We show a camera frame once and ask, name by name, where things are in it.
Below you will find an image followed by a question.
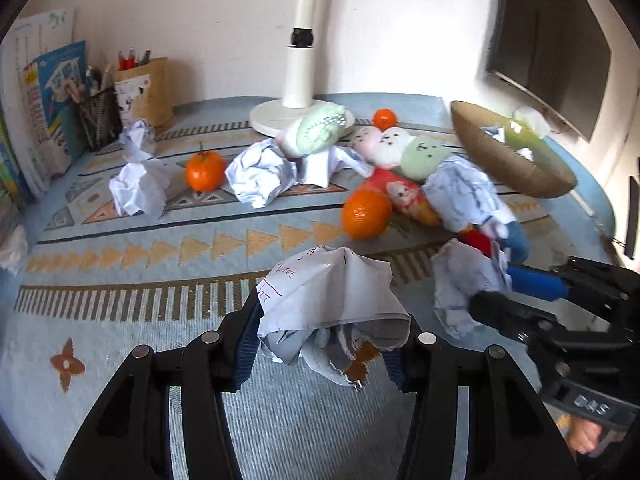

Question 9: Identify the lined paper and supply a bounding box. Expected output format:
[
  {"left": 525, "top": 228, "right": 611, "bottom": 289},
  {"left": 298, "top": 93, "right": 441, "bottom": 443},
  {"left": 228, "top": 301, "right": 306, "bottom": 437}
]
[{"left": 431, "top": 238, "right": 512, "bottom": 339}]

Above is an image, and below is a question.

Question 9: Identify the large paper front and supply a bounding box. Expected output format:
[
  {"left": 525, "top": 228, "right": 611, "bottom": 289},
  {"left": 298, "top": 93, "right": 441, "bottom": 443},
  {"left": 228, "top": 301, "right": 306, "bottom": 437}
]
[{"left": 256, "top": 245, "right": 411, "bottom": 389}]

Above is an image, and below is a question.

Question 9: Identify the person right hand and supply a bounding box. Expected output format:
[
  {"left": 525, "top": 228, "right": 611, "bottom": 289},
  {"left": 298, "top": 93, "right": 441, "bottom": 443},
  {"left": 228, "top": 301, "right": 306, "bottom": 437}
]
[{"left": 566, "top": 417, "right": 602, "bottom": 454}]

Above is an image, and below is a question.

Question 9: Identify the woven brown basket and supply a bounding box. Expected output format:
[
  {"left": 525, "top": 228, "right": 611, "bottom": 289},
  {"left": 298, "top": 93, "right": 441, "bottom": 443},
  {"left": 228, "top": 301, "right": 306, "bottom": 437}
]
[{"left": 450, "top": 101, "right": 577, "bottom": 198}]

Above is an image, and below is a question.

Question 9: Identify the red plush doll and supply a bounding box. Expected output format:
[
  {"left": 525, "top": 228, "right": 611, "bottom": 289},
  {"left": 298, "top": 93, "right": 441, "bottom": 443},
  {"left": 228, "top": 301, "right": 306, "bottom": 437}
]
[{"left": 367, "top": 168, "right": 442, "bottom": 228}]

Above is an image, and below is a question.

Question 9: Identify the pink white green plush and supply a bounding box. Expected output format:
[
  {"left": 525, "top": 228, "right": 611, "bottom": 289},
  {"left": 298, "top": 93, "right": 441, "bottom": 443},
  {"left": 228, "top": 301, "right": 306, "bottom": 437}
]
[{"left": 349, "top": 126, "right": 452, "bottom": 182}]

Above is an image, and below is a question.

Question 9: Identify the large front orange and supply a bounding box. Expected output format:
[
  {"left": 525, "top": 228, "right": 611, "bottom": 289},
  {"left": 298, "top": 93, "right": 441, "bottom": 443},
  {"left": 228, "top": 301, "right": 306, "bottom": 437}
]
[{"left": 342, "top": 188, "right": 393, "bottom": 240}]

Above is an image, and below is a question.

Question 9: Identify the patterned blue table mat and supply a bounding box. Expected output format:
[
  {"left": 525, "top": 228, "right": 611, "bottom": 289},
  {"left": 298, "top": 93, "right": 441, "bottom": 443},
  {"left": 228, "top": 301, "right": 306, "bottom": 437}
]
[{"left": 1, "top": 93, "right": 615, "bottom": 479}]

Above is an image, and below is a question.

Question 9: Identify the white tissue at edge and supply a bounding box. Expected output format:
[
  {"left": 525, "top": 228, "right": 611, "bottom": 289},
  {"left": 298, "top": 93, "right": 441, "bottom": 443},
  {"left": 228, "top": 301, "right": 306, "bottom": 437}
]
[{"left": 0, "top": 224, "right": 28, "bottom": 275}]

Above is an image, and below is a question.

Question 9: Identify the small orange near lamp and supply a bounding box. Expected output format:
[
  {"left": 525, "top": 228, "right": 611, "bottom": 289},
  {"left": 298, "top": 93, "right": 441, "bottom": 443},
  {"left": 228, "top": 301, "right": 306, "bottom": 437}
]
[{"left": 372, "top": 108, "right": 398, "bottom": 131}]

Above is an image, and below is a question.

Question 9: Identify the crumpled paper left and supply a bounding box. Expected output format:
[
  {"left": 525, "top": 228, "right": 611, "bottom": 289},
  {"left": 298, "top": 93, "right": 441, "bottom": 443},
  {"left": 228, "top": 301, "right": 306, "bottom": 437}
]
[{"left": 108, "top": 159, "right": 170, "bottom": 220}]

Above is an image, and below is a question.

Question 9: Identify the green round plush toy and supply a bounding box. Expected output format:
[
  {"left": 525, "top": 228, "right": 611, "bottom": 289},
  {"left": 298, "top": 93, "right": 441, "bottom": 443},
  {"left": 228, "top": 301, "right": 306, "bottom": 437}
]
[{"left": 276, "top": 103, "right": 348, "bottom": 158}]

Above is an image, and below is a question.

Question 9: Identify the green books stack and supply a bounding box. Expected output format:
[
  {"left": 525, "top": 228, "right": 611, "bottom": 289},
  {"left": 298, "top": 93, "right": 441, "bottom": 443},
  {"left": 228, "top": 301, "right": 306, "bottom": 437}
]
[{"left": 0, "top": 118, "right": 26, "bottom": 210}]

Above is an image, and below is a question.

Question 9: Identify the orange with stem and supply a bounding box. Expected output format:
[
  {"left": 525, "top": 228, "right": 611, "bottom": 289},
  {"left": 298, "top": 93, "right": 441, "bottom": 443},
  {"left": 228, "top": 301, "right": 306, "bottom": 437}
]
[{"left": 184, "top": 145, "right": 227, "bottom": 193}]

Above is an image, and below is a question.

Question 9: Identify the crumpled paper near holder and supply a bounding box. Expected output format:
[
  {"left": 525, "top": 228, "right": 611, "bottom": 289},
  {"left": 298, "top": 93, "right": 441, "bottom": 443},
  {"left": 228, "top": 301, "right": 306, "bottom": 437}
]
[{"left": 119, "top": 119, "right": 156, "bottom": 162}]

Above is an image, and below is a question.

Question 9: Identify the crumpled paper centre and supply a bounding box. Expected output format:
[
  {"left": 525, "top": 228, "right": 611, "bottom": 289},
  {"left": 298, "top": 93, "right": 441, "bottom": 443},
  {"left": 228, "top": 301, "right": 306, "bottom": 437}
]
[{"left": 224, "top": 139, "right": 297, "bottom": 209}]

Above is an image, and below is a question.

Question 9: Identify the white desk lamp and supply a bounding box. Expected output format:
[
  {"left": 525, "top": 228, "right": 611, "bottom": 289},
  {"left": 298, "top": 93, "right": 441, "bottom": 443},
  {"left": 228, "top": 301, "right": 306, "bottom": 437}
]
[{"left": 250, "top": 0, "right": 330, "bottom": 138}]

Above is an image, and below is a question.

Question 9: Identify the white workbook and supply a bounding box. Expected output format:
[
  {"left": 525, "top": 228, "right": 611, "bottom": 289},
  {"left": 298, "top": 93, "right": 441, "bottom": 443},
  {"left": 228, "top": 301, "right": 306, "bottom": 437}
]
[{"left": 1, "top": 6, "right": 75, "bottom": 200}]

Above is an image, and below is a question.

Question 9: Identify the black mesh pen holder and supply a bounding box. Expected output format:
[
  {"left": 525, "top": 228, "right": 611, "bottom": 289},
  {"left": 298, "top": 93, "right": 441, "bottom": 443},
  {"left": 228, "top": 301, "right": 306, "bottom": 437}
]
[{"left": 76, "top": 87, "right": 122, "bottom": 152}]

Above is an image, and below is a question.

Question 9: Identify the brown paper pen holder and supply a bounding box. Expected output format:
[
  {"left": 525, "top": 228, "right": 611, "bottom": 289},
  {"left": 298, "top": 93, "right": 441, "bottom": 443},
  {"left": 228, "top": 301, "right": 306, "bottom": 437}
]
[{"left": 115, "top": 58, "right": 174, "bottom": 131}]

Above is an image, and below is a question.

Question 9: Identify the blue cover book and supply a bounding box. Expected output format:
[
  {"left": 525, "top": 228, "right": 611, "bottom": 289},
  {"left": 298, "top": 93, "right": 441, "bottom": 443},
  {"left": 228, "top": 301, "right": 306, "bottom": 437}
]
[{"left": 27, "top": 41, "right": 87, "bottom": 177}]

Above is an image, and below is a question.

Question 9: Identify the dark wall monitor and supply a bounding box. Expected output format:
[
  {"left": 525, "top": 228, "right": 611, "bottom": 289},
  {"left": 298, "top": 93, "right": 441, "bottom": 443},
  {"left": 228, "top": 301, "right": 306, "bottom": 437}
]
[{"left": 487, "top": 0, "right": 611, "bottom": 140}]

